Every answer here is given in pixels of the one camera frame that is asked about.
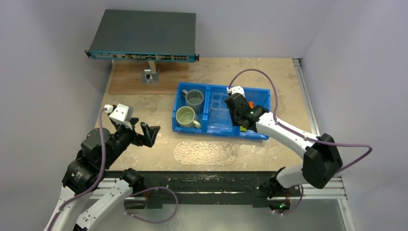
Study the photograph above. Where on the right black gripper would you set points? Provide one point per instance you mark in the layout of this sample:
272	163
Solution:
234	104

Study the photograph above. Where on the grey mug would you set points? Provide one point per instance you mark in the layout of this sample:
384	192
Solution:
194	99

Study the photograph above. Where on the grey network switch box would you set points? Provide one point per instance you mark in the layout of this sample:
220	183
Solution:
145	36

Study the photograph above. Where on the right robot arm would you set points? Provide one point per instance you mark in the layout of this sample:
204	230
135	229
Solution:
321	159

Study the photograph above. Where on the light green mug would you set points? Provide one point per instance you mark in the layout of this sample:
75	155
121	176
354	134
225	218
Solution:
186	118

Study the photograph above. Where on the blue plastic divided bin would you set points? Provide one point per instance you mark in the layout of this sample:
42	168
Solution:
206	89

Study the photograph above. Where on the black aluminium base frame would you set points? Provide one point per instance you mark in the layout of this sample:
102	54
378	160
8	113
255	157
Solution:
229	188

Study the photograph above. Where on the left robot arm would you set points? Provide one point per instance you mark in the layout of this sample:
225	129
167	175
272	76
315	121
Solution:
98	152

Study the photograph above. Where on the wooden base board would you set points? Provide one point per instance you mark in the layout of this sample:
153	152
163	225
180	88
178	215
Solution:
126	77

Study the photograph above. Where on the clear textured oval tray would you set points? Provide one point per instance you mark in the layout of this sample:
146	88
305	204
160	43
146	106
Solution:
204	153

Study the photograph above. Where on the metal switch stand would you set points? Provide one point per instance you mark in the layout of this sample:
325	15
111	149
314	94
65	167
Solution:
150	75

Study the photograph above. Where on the clear plastic holder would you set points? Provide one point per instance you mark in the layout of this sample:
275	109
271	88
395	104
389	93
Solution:
218	115

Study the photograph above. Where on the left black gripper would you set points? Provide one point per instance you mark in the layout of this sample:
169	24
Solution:
149	132

